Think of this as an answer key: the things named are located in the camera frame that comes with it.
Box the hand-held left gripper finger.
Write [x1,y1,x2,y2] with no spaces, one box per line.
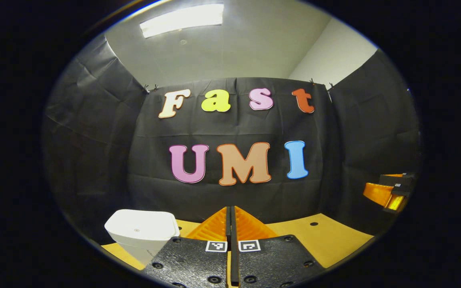
[142,206,231,288]
[230,206,327,288]

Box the wooden desktop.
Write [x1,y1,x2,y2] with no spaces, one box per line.
[102,213,375,288]

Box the ceiling light panel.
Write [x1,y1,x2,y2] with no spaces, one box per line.
[140,3,225,39]

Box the black backdrop cloth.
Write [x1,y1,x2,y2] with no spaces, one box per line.
[42,34,422,244]

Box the white desktop garbage bin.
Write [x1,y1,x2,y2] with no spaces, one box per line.
[104,209,180,266]

